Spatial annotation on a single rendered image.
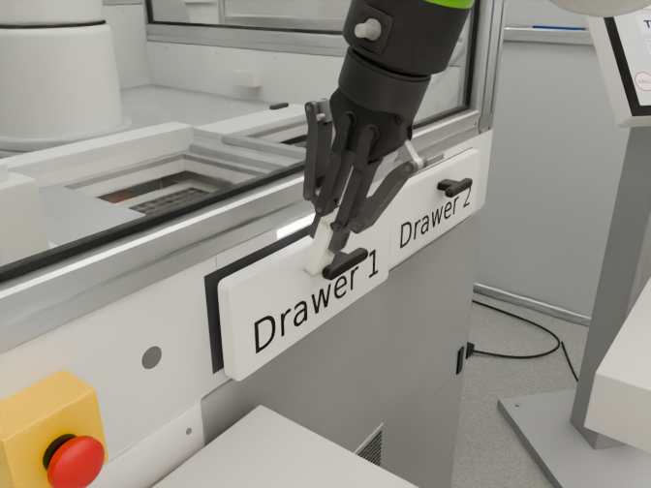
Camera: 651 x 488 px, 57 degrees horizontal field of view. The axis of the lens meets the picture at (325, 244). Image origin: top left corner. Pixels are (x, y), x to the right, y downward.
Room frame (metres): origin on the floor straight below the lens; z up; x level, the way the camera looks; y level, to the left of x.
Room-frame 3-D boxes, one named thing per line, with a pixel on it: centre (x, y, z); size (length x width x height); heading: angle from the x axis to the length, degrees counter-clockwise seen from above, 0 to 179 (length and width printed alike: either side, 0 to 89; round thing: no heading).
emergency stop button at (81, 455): (0.32, 0.18, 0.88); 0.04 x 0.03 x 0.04; 143
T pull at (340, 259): (0.59, -0.01, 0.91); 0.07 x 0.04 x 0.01; 143
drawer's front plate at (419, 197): (0.87, -0.17, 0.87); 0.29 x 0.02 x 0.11; 143
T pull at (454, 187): (0.85, -0.19, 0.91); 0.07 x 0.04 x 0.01; 143
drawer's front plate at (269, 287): (0.61, 0.01, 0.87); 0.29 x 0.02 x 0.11; 143
